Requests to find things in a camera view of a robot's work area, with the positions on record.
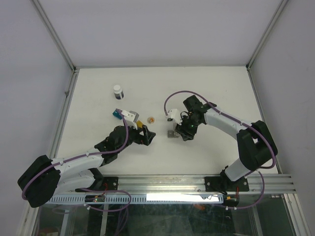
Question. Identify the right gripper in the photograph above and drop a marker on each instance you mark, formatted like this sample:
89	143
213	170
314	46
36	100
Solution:
186	133

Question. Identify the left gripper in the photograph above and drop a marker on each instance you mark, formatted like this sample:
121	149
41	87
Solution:
145	139

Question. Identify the grey pill box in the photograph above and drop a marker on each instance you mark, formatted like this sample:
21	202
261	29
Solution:
172	133

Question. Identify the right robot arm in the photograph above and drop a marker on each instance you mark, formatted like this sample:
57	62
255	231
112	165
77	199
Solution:
254	141

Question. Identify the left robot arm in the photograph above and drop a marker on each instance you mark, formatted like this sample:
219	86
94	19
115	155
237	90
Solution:
46	177

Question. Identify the yellow pill box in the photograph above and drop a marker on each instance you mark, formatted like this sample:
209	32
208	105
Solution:
139	124

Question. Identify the blue pill box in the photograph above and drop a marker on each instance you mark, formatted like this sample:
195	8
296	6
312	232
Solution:
117	114

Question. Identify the white cap pill bottle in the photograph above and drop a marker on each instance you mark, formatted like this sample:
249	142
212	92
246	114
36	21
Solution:
118	92

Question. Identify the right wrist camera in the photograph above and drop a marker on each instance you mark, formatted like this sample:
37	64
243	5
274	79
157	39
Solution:
175	116

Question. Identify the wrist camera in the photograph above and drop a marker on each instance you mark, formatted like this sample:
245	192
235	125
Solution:
175	116
131	118

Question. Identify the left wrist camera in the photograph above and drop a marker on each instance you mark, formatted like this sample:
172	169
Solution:
131	118

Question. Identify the white slotted cable duct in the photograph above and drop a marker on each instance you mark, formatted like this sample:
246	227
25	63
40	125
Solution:
151	198

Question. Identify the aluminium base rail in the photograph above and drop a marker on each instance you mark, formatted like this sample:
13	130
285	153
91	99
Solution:
274	184

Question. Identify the right aluminium frame post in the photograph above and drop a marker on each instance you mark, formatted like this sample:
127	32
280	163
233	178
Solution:
274	19

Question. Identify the aluminium frame post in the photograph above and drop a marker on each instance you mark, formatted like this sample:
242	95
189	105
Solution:
274	19
53	34

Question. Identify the left aluminium frame post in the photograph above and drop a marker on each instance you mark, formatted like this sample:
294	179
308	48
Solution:
53	34

